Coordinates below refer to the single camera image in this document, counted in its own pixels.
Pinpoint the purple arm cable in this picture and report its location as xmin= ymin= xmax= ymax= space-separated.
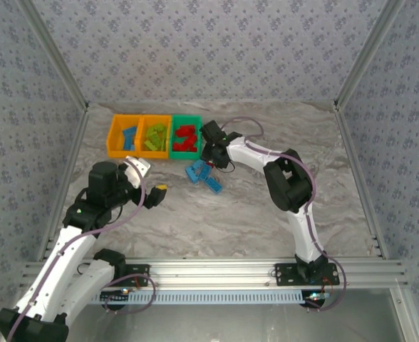
xmin=222 ymin=117 xmax=330 ymax=261
xmin=6 ymin=170 xmax=148 ymax=342

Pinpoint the aluminium frame post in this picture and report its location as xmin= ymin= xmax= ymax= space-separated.
xmin=19 ymin=0 xmax=90 ymax=110
xmin=333 ymin=0 xmax=409 ymax=110

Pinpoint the green plastic bin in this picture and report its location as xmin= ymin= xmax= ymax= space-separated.
xmin=167 ymin=114 xmax=202 ymax=160

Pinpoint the aluminium side rail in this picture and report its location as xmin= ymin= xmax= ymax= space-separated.
xmin=332 ymin=101 xmax=390 ymax=259
xmin=38 ymin=105 xmax=91 ymax=263

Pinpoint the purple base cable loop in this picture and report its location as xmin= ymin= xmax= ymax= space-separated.
xmin=307 ymin=259 xmax=346 ymax=313
xmin=102 ymin=274 xmax=157 ymax=315

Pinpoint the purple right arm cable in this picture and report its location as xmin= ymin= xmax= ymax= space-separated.
xmin=222 ymin=117 xmax=330 ymax=261

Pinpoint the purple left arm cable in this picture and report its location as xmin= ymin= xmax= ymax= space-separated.
xmin=6 ymin=170 xmax=148 ymax=342

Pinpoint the small electronics board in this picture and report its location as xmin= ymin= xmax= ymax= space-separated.
xmin=301 ymin=291 xmax=327 ymax=308
xmin=100 ymin=289 xmax=131 ymax=304

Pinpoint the aluminium mounting rail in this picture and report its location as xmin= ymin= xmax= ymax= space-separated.
xmin=21 ymin=259 xmax=409 ymax=290

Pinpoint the light blue slotted cable duct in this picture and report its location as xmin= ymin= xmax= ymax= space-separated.
xmin=90 ymin=290 xmax=307 ymax=304

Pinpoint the orange plastic bin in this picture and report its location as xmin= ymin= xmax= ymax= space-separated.
xmin=135 ymin=114 xmax=172 ymax=160
xmin=105 ymin=113 xmax=141 ymax=159

